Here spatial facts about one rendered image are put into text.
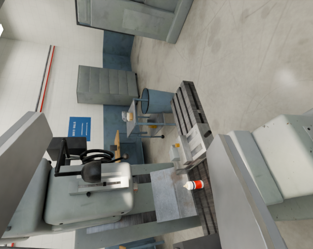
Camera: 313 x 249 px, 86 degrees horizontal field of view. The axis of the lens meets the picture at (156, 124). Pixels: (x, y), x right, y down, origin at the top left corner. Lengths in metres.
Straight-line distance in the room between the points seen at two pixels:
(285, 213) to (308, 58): 1.13
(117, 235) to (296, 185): 0.92
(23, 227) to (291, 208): 1.49
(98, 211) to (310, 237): 1.53
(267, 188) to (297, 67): 1.13
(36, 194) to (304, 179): 0.95
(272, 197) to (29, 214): 0.88
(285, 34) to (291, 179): 1.32
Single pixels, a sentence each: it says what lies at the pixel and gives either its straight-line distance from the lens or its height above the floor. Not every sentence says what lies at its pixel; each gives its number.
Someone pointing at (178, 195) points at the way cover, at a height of 0.94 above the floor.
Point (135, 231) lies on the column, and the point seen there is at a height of 1.23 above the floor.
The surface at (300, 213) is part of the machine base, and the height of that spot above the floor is 0.20.
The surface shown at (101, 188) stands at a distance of 0.70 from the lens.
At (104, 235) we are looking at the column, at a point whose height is 1.40.
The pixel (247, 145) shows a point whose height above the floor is 0.79.
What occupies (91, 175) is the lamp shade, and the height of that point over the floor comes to 1.48.
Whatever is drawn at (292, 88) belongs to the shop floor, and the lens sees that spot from 1.74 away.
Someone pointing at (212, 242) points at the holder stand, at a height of 0.97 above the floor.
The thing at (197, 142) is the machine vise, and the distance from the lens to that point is 0.85.
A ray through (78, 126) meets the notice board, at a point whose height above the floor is 1.94.
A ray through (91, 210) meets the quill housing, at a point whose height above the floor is 1.47.
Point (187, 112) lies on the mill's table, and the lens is 1.08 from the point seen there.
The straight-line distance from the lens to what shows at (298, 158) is 0.86.
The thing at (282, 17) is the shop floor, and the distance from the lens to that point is 1.99.
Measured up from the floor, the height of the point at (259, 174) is 0.80.
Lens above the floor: 1.47
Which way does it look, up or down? 20 degrees down
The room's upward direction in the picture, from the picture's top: 89 degrees counter-clockwise
